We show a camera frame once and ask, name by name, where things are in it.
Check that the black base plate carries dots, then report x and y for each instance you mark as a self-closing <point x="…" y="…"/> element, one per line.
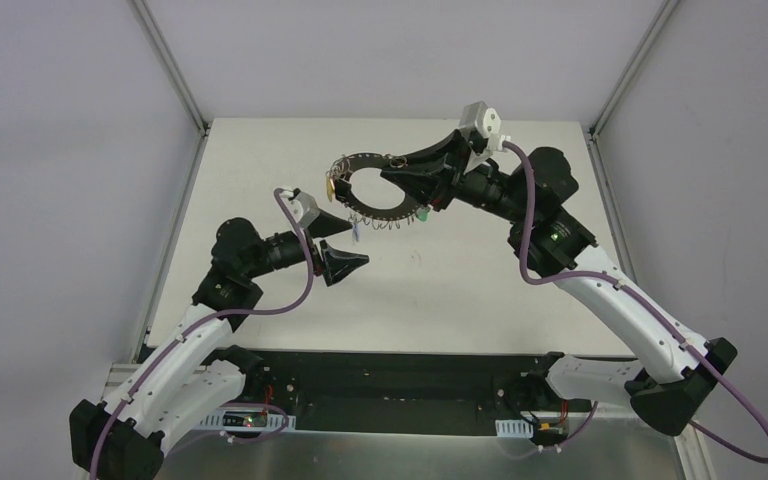
<point x="398" y="393"/>

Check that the right circuit board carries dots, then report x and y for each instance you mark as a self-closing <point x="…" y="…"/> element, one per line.
<point x="546" y="432"/>

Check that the circuit board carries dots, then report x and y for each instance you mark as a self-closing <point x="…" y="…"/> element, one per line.
<point x="244" y="419"/>
<point x="546" y="432"/>

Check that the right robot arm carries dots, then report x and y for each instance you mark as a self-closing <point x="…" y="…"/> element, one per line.
<point x="673" y="370"/>

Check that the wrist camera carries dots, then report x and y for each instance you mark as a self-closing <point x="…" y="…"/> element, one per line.
<point x="481" y="126"/>
<point x="303" y="207"/>

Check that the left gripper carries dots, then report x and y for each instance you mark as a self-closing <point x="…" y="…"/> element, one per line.
<point x="316" y="254"/>

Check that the left circuit board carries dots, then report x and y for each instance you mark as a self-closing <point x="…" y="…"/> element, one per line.
<point x="244" y="419"/>

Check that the aluminium frame rail right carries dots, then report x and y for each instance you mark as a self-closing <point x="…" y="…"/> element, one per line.
<point x="634" y="65"/>

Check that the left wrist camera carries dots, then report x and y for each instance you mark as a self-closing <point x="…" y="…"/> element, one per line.
<point x="303" y="207"/>

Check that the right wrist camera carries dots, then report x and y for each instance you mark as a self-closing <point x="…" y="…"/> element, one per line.
<point x="481" y="126"/>

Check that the green key tag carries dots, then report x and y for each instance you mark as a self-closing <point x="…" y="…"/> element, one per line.
<point x="422" y="214"/>

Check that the aluminium frame rail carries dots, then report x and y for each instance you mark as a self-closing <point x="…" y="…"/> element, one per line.
<point x="634" y="65"/>
<point x="168" y="63"/>

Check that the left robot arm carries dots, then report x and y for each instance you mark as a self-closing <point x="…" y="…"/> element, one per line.
<point x="130" y="432"/>

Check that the aluminium frame rail left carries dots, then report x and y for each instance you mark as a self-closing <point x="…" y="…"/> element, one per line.
<point x="168" y="63"/>

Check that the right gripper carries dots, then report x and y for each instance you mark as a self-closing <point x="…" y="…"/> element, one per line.
<point x="454" y="177"/>

